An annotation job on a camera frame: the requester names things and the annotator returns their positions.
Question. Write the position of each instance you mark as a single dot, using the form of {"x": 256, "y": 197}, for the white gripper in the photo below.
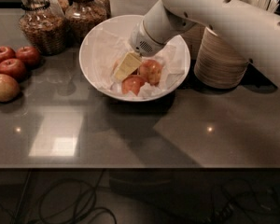
{"x": 140, "y": 42}

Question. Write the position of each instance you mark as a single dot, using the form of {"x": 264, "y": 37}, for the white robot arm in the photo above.
{"x": 253, "y": 32}

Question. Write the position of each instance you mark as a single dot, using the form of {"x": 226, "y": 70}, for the white ceramic bowl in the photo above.
{"x": 96, "y": 52}

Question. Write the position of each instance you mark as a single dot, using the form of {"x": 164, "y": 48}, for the red apple back right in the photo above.
{"x": 29, "y": 55}

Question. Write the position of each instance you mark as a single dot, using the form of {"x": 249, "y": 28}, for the red apple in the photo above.
{"x": 15, "y": 68}
{"x": 29, "y": 55}
{"x": 6, "y": 53}

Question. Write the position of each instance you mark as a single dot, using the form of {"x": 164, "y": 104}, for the red apple middle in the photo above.
{"x": 15, "y": 68}

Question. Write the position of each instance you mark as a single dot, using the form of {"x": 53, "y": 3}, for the yellowish apple front left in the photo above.
{"x": 9, "y": 88}

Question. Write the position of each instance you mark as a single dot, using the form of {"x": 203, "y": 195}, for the red apple back left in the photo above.
{"x": 6, "y": 53}

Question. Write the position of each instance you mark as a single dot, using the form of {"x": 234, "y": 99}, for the white paper liner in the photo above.
{"x": 105, "y": 52}

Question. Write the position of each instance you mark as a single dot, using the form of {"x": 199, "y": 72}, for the middle glass cereal jar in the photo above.
{"x": 83, "y": 15}

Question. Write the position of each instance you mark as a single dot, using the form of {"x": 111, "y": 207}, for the glass cereal jar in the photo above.
{"x": 42, "y": 27}
{"x": 83, "y": 15}

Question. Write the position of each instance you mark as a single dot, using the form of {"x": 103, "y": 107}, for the back stack paper bowls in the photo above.
{"x": 193, "y": 39}

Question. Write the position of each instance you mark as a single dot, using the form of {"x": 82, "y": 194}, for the stack paper bowls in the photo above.
{"x": 218, "y": 65}
{"x": 193, "y": 39}

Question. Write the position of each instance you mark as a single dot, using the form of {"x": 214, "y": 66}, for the front stack paper bowls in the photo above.
{"x": 218, "y": 65}

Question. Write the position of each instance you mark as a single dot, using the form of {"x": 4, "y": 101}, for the left glass cereal jar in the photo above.
{"x": 42, "y": 27}

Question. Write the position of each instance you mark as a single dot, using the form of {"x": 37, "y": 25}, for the black power strip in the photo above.
{"x": 222, "y": 215}

